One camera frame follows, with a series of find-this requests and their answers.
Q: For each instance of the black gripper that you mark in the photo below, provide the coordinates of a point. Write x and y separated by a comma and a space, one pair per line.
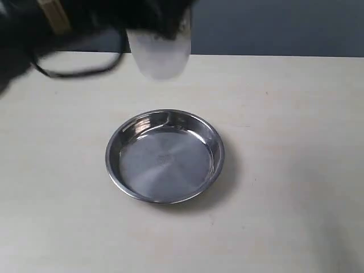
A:
159, 17

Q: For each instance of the clear plastic shaker bottle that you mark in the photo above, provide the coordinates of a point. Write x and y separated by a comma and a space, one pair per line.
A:
159, 58

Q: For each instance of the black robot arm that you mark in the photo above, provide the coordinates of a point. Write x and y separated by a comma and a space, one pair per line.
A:
34, 29

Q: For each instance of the round stainless steel tray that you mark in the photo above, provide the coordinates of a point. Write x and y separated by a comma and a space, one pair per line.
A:
164, 156

